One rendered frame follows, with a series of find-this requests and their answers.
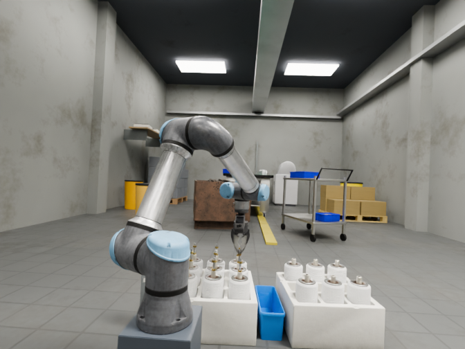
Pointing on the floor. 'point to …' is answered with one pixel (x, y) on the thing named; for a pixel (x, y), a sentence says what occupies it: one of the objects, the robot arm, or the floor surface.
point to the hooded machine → (286, 185)
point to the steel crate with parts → (214, 206)
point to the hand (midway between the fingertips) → (239, 251)
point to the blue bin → (269, 313)
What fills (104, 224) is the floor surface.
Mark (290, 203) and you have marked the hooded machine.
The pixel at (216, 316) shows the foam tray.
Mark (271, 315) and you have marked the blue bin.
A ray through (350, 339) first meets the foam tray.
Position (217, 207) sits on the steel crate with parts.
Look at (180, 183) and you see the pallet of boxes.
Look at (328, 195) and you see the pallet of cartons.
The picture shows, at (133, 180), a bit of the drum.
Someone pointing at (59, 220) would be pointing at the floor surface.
